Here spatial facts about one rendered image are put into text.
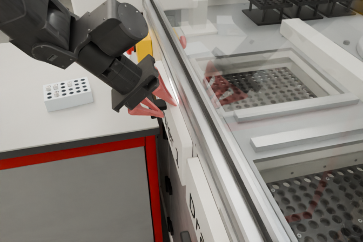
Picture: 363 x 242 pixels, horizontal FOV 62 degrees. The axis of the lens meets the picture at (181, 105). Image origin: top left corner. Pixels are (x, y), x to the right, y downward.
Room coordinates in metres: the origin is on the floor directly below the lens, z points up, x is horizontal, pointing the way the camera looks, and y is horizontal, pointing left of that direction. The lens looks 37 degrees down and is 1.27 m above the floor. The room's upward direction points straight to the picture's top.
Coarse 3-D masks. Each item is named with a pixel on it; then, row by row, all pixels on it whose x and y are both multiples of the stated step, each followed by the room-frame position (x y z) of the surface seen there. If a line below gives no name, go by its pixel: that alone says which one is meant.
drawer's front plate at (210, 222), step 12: (192, 168) 0.30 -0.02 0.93; (192, 180) 0.29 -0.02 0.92; (204, 180) 0.28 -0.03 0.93; (192, 192) 0.28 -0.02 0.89; (204, 192) 0.26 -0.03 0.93; (192, 204) 0.28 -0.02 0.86; (204, 204) 0.24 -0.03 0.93; (192, 216) 0.28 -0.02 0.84; (204, 216) 0.23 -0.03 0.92; (216, 216) 0.22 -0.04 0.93; (204, 228) 0.22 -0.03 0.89; (216, 228) 0.20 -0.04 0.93; (204, 240) 0.22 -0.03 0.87; (216, 240) 0.19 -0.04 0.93; (228, 240) 0.19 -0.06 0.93
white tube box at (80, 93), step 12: (48, 84) 0.72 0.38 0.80; (60, 84) 0.73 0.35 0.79; (72, 84) 0.72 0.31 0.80; (84, 84) 0.72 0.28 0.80; (48, 96) 0.67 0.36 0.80; (60, 96) 0.67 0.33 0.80; (72, 96) 0.67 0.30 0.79; (84, 96) 0.68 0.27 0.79; (48, 108) 0.64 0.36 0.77; (60, 108) 0.66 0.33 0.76
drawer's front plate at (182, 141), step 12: (168, 84) 0.53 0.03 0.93; (156, 96) 0.62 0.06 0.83; (168, 108) 0.46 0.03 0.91; (168, 120) 0.47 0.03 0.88; (180, 120) 0.41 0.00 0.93; (168, 132) 0.47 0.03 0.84; (180, 132) 0.38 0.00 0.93; (180, 144) 0.36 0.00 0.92; (180, 156) 0.36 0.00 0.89; (180, 168) 0.36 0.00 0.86; (180, 180) 0.36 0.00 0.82
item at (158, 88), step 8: (152, 80) 0.43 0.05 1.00; (160, 80) 0.47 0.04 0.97; (144, 88) 0.41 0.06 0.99; (152, 88) 0.41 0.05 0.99; (160, 88) 0.42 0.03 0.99; (136, 96) 0.41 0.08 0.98; (144, 96) 0.41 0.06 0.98; (160, 96) 0.42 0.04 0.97; (168, 96) 0.44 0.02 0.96; (128, 104) 0.41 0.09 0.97; (136, 104) 0.41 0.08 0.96; (176, 104) 0.45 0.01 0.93
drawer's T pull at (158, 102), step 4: (148, 96) 0.51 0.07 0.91; (152, 100) 0.49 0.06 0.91; (156, 100) 0.49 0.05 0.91; (160, 100) 0.49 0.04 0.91; (164, 100) 0.49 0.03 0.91; (156, 104) 0.48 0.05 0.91; (160, 104) 0.48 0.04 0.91; (164, 104) 0.48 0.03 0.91; (160, 108) 0.47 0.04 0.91; (164, 108) 0.47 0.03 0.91; (152, 116) 0.45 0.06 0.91
